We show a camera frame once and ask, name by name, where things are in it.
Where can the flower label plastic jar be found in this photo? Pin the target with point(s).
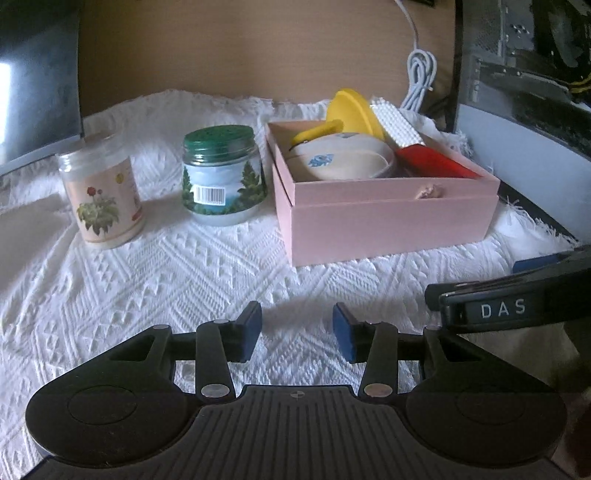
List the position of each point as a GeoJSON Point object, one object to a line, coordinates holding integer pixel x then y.
{"type": "Point", "coordinates": [98, 178]}

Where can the cotton swab pack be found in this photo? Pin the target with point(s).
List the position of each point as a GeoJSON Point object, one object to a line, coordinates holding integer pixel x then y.
{"type": "Point", "coordinates": [399, 131]}

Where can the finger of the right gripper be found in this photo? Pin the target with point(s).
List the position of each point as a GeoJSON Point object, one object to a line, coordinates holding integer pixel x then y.
{"type": "Point", "coordinates": [539, 262]}

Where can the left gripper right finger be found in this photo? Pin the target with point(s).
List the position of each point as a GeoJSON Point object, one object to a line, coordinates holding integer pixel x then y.
{"type": "Point", "coordinates": [380, 346]}

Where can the pink cardboard box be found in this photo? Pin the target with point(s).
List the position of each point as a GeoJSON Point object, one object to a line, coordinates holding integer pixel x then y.
{"type": "Point", "coordinates": [323, 222]}

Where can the yellow plastic funnel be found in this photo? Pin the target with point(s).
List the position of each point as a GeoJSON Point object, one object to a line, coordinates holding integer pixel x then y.
{"type": "Point", "coordinates": [348, 112]}

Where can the white textured table cloth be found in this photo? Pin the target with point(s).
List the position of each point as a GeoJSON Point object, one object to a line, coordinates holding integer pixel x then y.
{"type": "Point", "coordinates": [63, 302]}

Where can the red packet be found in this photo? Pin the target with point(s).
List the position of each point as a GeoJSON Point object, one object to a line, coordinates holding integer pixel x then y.
{"type": "Point", "coordinates": [423, 161]}

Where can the open computer tower case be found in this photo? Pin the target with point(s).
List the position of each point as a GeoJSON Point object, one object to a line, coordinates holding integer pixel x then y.
{"type": "Point", "coordinates": [522, 96]}

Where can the green lid glass jar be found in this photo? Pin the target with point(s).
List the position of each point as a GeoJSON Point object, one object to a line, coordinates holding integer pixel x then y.
{"type": "Point", "coordinates": [223, 181]}

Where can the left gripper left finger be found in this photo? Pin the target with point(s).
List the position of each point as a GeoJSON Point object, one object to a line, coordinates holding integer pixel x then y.
{"type": "Point", "coordinates": [213, 346]}

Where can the black computer monitor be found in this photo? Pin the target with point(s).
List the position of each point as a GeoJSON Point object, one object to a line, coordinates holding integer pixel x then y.
{"type": "Point", "coordinates": [40, 107]}

